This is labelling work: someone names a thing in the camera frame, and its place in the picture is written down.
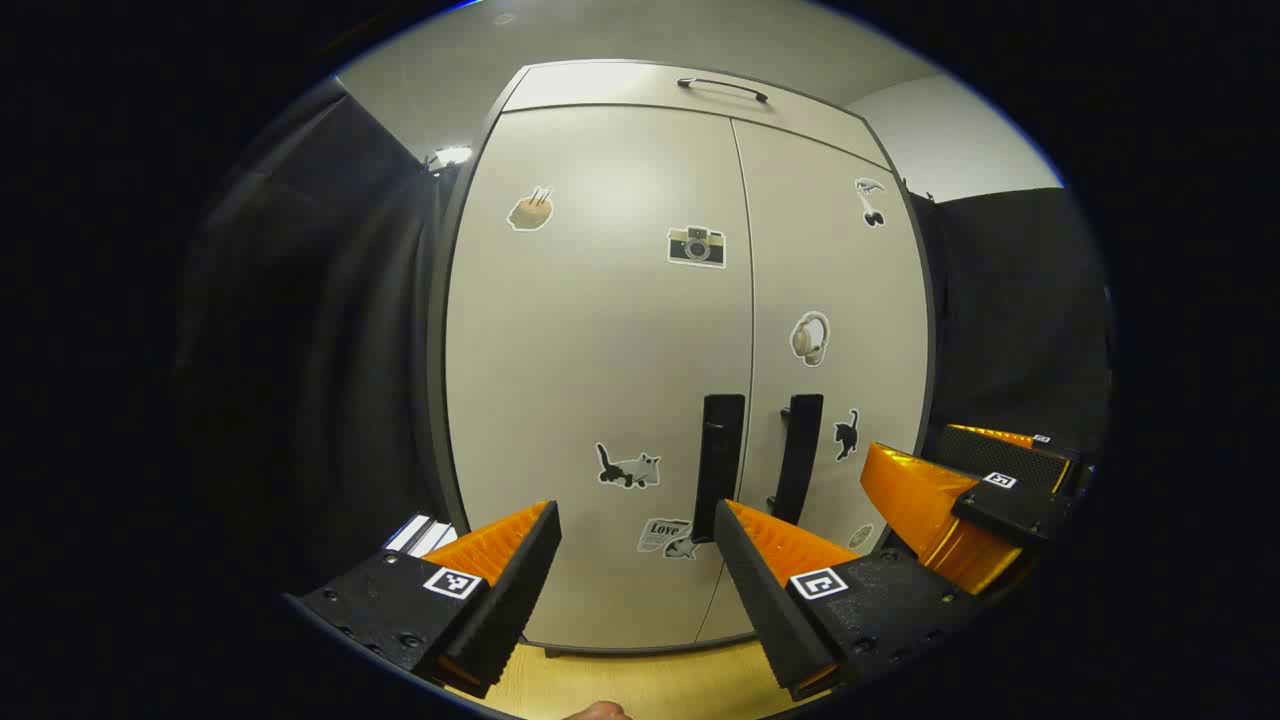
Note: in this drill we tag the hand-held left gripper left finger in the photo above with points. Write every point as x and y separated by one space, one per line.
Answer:
510 600

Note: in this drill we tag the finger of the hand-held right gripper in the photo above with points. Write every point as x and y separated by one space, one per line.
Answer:
1000 460
915 500

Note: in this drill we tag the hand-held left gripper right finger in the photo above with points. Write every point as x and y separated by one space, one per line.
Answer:
765 600

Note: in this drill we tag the grey cabinet door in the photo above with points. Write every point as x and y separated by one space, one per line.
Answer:
590 350
850 270

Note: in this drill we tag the grey double-door shoe cabinet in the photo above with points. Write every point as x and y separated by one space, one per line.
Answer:
600 350

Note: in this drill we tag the grey cabinet drawer front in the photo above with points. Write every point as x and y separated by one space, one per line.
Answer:
620 88

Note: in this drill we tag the black backdrop cloth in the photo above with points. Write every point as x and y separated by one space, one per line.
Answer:
320 350
1020 310

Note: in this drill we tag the bright metal clamp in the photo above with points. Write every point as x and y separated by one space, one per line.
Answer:
450 156

